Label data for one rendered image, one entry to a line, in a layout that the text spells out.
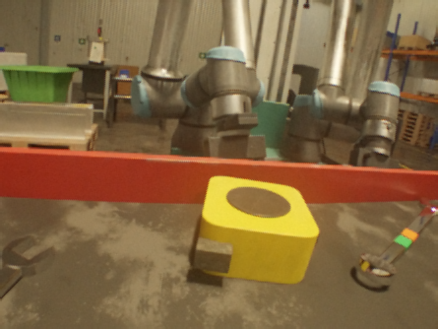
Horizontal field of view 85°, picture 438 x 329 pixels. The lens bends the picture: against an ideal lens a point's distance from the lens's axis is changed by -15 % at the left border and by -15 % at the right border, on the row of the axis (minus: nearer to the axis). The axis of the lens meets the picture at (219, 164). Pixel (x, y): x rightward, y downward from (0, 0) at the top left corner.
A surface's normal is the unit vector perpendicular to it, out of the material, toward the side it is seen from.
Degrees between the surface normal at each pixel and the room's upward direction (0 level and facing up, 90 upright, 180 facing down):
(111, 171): 90
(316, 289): 0
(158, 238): 0
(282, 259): 90
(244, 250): 90
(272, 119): 90
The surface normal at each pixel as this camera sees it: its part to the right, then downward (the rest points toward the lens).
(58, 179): 0.26, 0.34
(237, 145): 0.29, -0.06
